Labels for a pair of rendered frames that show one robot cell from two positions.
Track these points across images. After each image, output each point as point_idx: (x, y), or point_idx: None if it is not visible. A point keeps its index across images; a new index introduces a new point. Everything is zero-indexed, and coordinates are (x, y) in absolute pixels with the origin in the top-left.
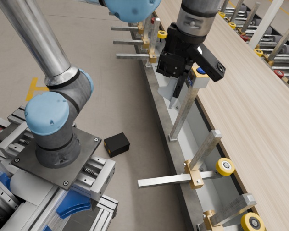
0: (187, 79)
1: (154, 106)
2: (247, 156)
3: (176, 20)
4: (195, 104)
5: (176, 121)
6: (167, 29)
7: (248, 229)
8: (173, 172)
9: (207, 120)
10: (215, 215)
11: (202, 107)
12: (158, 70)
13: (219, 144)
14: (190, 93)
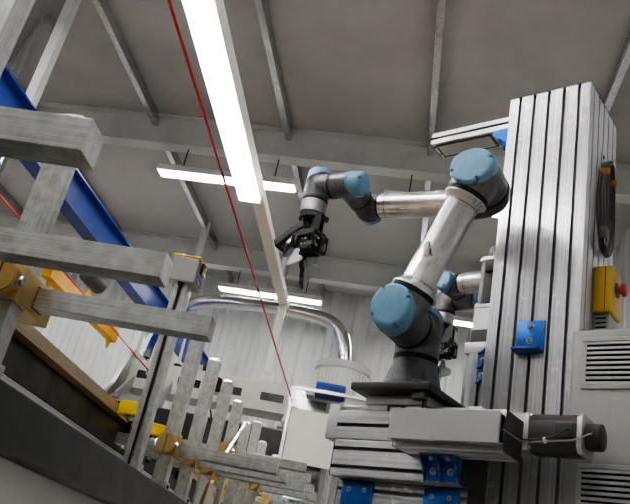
0: (195, 283)
1: (100, 459)
2: None
3: (324, 212)
4: (25, 389)
5: (157, 396)
6: (328, 219)
7: None
8: (163, 502)
9: (59, 393)
10: (202, 431)
11: (68, 368)
12: (323, 253)
13: (84, 412)
14: (185, 306)
